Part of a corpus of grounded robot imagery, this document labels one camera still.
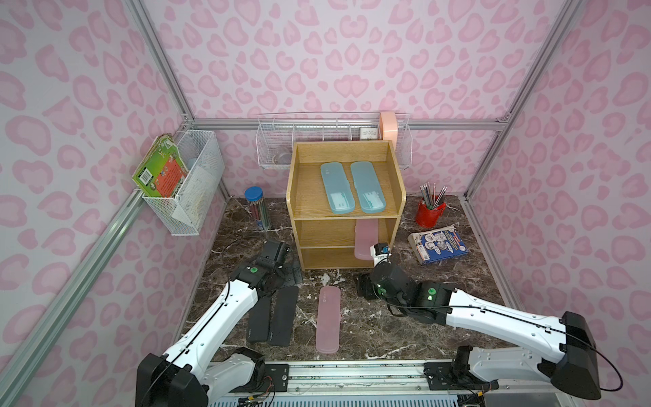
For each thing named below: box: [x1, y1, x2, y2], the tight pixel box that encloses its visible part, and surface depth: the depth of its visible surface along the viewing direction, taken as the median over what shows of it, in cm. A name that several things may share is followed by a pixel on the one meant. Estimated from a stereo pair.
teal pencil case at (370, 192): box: [350, 161, 387, 214], surface depth 78 cm
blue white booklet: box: [407, 223, 469, 265], surface depth 102 cm
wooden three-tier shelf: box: [286, 139, 407, 271], surface depth 83 cm
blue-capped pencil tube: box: [244, 185, 272, 231], surface depth 100 cm
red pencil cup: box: [415, 194, 447, 229], surface depth 107 cm
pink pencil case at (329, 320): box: [315, 285, 342, 354], surface depth 86 cm
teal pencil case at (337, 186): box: [320, 161, 356, 215], surface depth 78 cm
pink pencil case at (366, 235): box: [354, 218, 379, 261], surface depth 86 cm
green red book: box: [132, 133, 189, 199], surface depth 73 cm
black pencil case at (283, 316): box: [267, 285, 300, 347], surface depth 86 cm
